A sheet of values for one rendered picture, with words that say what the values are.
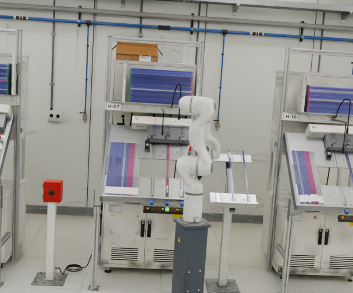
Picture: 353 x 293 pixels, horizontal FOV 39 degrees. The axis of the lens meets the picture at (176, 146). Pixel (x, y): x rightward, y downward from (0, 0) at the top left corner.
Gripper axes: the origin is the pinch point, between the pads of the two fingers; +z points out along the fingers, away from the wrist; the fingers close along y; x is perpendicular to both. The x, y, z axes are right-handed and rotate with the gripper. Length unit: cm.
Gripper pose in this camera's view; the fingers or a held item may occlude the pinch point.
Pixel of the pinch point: (199, 177)
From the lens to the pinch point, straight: 359.0
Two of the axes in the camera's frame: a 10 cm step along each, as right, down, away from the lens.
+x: 0.0, -7.7, 6.3
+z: -0.8, 6.3, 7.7
